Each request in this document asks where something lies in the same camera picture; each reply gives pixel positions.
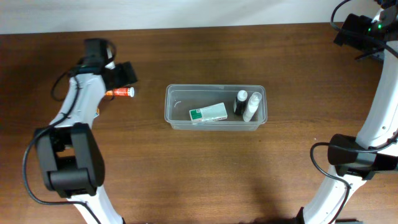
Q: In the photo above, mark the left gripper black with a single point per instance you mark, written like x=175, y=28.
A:
x=122, y=78

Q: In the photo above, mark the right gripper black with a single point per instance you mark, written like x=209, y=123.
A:
x=356, y=24

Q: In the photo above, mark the orange tube white cap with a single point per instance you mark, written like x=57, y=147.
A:
x=126, y=91

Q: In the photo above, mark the white spray bottle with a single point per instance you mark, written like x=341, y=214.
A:
x=252, y=106

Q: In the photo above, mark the white green medicine box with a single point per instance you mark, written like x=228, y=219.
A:
x=215, y=112

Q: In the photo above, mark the dark bottle white cap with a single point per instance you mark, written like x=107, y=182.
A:
x=240, y=102

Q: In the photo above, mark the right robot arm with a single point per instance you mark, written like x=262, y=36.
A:
x=348, y=162

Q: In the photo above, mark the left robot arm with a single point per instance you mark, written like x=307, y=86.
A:
x=69, y=157

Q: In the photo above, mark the clear plastic container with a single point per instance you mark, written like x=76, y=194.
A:
x=181, y=98

